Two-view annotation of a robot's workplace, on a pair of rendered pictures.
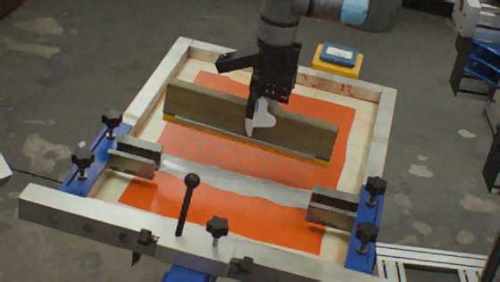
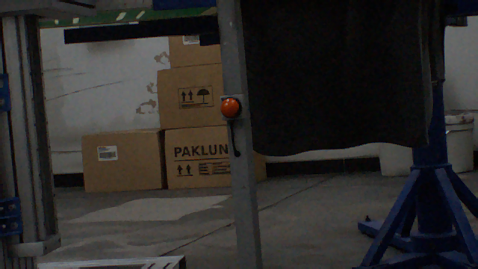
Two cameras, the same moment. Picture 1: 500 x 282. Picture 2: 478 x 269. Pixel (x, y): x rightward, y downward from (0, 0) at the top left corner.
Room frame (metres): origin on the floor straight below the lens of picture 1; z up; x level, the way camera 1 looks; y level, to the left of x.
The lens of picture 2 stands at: (4.17, 0.23, 0.70)
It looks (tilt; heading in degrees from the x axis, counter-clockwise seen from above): 3 degrees down; 192
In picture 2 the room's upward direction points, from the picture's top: 5 degrees counter-clockwise
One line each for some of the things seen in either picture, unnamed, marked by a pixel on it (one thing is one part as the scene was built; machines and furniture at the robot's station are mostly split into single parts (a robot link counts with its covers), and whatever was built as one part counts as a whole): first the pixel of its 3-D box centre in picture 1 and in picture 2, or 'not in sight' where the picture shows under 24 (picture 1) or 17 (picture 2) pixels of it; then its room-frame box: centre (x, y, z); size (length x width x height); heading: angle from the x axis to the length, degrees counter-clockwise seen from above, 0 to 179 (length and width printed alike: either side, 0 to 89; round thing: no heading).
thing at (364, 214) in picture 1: (362, 238); not in sight; (1.37, -0.26, 0.98); 0.30 x 0.05 x 0.07; 172
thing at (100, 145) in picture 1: (95, 168); not in sight; (1.44, 0.29, 0.98); 0.30 x 0.05 x 0.07; 172
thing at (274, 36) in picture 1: (278, 29); not in sight; (1.52, -0.02, 1.31); 0.08 x 0.08 x 0.05
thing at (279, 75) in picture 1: (274, 68); not in sight; (1.52, -0.03, 1.23); 0.09 x 0.08 x 0.12; 82
